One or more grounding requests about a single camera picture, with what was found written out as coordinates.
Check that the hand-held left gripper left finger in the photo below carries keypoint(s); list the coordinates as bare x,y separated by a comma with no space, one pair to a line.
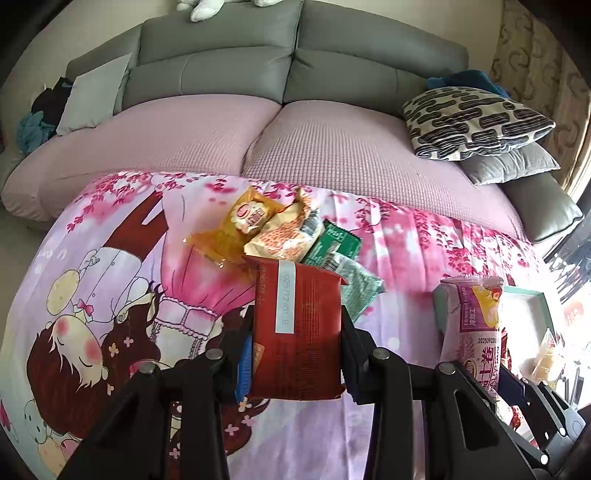
244,364

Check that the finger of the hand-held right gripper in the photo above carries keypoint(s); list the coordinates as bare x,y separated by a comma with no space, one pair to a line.
531,399
535,450

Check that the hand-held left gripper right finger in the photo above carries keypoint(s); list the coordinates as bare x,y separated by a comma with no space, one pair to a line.
355,355

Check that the clear-wrapped yellow bun packet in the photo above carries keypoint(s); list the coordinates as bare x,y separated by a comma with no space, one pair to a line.
547,357

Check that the red snack packet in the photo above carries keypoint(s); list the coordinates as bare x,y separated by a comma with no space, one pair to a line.
300,332

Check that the teal-rimmed white box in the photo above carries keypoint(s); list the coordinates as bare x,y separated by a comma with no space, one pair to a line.
521,314

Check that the pink snack packet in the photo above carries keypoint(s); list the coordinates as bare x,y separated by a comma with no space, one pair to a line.
471,332

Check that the light green snack packet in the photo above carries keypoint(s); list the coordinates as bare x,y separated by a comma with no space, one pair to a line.
360,286

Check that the dark green snack packet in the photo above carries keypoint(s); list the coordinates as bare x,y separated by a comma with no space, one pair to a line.
334,242

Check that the pink printed blanket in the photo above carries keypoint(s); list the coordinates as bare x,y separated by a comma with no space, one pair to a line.
415,230

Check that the beige orange-printed snack packet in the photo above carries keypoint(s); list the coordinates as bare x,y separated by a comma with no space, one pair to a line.
281,230

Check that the yellow snack packet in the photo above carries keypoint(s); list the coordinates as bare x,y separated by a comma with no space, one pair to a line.
240,221

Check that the grey-green leather cushion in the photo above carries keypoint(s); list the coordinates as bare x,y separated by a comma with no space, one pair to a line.
545,212

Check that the pink sofa cover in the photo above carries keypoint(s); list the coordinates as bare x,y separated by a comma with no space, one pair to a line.
346,147

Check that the grey fabric pillow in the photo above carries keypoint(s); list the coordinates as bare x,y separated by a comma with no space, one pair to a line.
508,166

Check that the black and white patterned pillow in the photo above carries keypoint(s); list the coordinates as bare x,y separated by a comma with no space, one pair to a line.
475,120

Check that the blue cloth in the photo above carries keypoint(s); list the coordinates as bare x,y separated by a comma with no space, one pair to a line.
466,81

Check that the grey-green sofa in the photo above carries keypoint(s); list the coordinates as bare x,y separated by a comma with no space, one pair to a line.
221,69

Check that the light grey pillow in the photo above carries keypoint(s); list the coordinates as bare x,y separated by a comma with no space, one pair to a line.
92,97

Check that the teal cloth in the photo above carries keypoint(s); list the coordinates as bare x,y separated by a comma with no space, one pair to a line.
34,131

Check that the dark clothes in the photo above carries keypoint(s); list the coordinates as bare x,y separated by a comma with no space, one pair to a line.
51,99

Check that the patterned beige curtain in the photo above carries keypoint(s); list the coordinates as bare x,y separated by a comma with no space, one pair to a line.
540,60

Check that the grey and white plush toy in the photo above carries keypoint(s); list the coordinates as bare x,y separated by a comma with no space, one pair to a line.
203,9

